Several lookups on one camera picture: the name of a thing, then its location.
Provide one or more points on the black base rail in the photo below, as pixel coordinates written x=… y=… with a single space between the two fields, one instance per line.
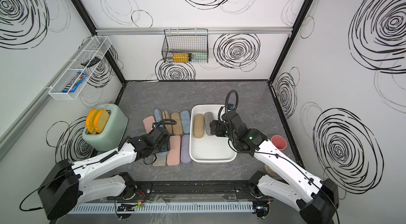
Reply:
x=241 y=189

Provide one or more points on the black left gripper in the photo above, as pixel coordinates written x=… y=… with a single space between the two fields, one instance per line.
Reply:
x=166 y=146

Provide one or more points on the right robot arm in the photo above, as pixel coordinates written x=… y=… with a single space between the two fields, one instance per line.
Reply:
x=315 y=199

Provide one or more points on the orange toast slice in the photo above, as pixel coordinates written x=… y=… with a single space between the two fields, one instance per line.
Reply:
x=90 y=120
x=101 y=120

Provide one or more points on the black wire wall basket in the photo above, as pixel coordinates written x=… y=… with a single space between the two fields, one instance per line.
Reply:
x=184 y=40

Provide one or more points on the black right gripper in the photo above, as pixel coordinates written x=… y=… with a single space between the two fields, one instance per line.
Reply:
x=219 y=131

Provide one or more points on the blue snack packet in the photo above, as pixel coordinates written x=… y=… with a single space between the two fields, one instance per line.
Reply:
x=75 y=82

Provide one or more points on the black remote on shelf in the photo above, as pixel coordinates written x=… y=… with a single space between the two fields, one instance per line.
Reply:
x=91 y=63

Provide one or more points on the orange toast slice right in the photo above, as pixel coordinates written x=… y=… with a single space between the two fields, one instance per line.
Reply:
x=101 y=120

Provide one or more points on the lavender glasses case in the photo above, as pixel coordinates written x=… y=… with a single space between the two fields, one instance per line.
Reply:
x=185 y=155

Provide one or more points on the pink glasses case lower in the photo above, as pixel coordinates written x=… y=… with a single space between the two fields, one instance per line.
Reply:
x=173 y=157

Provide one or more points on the pink cup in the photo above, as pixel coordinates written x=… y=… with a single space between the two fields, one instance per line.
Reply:
x=279 y=142

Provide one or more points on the tan fabric glasses case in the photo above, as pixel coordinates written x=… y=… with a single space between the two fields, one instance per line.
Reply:
x=198 y=126

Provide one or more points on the orange toast slice left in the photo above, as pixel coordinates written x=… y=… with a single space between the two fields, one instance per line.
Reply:
x=90 y=120

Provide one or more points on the beige grey glasses case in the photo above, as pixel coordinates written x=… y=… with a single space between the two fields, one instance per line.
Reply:
x=161 y=161

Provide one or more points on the pink glasses case upper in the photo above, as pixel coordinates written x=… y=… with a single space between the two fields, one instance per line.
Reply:
x=148 y=123

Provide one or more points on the white slotted cable duct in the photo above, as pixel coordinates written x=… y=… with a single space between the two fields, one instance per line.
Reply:
x=162 y=207

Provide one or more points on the white wire wall shelf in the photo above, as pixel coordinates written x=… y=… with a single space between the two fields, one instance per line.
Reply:
x=96 y=46

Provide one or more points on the white plastic storage box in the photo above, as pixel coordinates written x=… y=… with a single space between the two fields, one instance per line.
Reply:
x=209 y=148

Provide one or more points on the pink glasses case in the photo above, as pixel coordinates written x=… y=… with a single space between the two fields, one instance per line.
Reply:
x=148 y=123
x=173 y=157

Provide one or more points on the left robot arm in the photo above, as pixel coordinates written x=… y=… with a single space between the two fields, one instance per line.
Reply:
x=70 y=184

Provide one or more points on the green toaster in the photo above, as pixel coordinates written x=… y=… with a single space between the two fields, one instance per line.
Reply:
x=113 y=131

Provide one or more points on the green item in basket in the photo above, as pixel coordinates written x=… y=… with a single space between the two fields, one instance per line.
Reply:
x=199 y=57

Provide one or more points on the beige round lid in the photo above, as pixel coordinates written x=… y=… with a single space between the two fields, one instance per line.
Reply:
x=270 y=172

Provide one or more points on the yellow item in basket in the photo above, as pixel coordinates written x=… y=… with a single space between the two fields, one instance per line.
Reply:
x=181 y=57

